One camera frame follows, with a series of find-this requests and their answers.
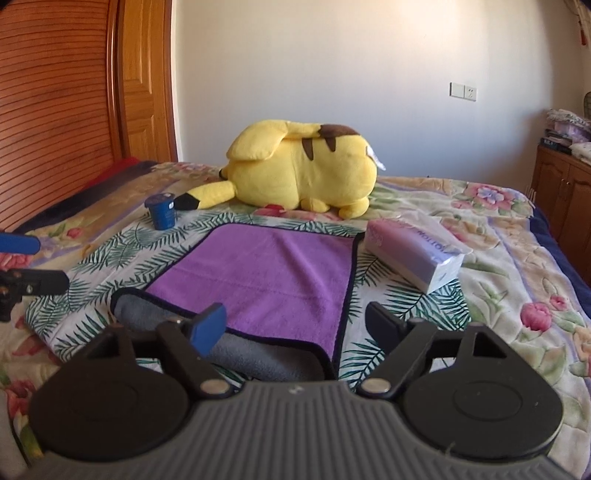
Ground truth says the wooden side cabinet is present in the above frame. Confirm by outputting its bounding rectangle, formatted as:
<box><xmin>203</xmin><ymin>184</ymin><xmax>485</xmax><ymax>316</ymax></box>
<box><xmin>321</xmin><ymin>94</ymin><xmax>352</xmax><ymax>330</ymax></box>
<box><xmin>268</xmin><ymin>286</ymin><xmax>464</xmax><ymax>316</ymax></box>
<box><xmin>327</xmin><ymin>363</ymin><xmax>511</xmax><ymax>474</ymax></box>
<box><xmin>531</xmin><ymin>145</ymin><xmax>590</xmax><ymax>268</ymax></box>

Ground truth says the wooden room door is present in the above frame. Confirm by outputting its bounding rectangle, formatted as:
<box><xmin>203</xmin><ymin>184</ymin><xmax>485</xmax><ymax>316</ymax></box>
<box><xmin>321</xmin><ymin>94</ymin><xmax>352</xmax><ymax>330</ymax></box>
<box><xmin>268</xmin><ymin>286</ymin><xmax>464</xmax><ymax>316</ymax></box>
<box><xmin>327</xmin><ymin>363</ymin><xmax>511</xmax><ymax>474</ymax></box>
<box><xmin>117</xmin><ymin>0</ymin><xmax>178</xmax><ymax>163</ymax></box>

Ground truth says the wooden louvered wardrobe door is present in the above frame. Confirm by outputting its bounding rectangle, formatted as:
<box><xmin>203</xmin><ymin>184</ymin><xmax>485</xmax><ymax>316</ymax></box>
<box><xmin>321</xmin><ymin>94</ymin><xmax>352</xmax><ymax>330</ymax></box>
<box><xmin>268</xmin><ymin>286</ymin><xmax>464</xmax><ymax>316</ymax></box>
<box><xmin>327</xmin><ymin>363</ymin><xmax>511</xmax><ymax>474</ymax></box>
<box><xmin>1</xmin><ymin>1</ymin><xmax>123</xmax><ymax>231</ymax></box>

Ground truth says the white folded cloth bundle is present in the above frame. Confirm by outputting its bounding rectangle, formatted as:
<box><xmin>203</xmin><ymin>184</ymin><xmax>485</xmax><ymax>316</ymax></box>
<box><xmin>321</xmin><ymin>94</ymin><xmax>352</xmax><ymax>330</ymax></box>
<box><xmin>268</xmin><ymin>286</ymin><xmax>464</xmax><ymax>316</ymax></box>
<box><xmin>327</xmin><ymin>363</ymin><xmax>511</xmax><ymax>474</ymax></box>
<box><xmin>570</xmin><ymin>142</ymin><xmax>591</xmax><ymax>165</ymax></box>

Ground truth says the yellow Pikachu plush toy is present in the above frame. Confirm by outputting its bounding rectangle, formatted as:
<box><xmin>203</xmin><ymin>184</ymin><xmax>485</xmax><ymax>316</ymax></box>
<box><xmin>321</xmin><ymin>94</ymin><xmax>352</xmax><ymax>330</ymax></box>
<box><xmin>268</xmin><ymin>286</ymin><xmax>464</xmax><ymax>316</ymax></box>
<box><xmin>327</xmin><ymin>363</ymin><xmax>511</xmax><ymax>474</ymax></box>
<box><xmin>174</xmin><ymin>120</ymin><xmax>386</xmax><ymax>219</ymax></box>

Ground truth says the dark blue blanket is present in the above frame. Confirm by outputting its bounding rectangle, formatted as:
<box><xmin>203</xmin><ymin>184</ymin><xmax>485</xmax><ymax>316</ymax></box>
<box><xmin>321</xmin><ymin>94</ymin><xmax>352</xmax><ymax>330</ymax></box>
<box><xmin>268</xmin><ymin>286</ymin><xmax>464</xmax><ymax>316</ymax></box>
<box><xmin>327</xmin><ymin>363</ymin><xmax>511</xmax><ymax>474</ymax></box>
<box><xmin>530</xmin><ymin>207</ymin><xmax>591</xmax><ymax>315</ymax></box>

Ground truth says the floral bed quilt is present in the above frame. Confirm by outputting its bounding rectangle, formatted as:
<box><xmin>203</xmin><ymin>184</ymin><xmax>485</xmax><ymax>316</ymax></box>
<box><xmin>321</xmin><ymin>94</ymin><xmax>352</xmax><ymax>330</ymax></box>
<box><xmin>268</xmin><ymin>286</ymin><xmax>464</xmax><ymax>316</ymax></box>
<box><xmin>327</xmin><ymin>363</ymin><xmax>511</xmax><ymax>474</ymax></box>
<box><xmin>1</xmin><ymin>163</ymin><xmax>590</xmax><ymax>479</ymax></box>

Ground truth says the palm leaf print cloth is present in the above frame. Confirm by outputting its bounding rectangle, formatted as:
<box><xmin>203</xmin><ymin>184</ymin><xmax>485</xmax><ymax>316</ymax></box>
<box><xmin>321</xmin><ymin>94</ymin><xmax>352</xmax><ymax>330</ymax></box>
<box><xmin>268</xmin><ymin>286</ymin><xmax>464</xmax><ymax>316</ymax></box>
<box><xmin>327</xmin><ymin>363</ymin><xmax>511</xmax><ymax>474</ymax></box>
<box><xmin>25</xmin><ymin>211</ymin><xmax>470</xmax><ymax>384</ymax></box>

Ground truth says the stack of folded linens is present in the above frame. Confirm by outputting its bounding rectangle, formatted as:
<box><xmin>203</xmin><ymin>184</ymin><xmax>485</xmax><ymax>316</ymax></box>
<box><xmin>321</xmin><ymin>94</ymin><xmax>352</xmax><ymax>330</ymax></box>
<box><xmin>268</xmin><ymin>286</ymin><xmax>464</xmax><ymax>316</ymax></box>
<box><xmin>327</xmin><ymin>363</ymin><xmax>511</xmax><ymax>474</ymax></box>
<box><xmin>540</xmin><ymin>109</ymin><xmax>590</xmax><ymax>155</ymax></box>

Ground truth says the purple tissue pack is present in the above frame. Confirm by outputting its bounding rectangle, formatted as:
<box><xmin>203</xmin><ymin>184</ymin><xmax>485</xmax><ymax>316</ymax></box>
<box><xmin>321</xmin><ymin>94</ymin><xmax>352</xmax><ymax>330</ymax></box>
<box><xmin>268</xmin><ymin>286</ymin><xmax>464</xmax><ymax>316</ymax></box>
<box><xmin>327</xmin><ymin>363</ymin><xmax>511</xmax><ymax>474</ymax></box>
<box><xmin>365</xmin><ymin>209</ymin><xmax>472</xmax><ymax>294</ymax></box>

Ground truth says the red blanket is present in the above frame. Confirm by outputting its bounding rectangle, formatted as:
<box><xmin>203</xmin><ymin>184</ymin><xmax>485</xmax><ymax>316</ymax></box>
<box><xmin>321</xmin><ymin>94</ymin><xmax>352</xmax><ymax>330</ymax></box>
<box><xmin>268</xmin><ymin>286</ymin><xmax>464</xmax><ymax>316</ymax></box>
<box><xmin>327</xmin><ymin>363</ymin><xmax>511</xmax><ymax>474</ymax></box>
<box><xmin>84</xmin><ymin>157</ymin><xmax>139</xmax><ymax>189</ymax></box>

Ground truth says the purple grey microfibre towel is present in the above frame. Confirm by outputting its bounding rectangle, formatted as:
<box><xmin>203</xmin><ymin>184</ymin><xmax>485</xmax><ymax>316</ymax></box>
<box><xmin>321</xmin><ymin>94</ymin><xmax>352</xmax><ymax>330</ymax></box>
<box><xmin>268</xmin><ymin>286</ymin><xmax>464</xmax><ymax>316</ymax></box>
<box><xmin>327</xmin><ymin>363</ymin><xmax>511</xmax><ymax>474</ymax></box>
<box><xmin>110</xmin><ymin>223</ymin><xmax>362</xmax><ymax>382</ymax></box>

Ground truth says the small blue cup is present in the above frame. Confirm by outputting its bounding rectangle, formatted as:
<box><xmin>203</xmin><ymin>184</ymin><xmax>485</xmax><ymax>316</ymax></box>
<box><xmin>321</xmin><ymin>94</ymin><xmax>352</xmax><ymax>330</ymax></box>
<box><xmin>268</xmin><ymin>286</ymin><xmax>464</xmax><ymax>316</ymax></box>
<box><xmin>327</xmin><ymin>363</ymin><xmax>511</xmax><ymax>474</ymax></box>
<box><xmin>144</xmin><ymin>192</ymin><xmax>175</xmax><ymax>231</ymax></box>

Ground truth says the white wall switch socket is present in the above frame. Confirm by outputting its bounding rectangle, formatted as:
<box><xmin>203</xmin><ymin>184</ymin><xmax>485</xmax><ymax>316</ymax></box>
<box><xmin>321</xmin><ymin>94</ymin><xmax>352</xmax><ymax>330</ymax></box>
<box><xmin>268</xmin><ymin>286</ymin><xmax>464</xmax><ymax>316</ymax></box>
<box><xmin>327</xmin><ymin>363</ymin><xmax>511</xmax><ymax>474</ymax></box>
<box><xmin>449</xmin><ymin>82</ymin><xmax>478</xmax><ymax>102</ymax></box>

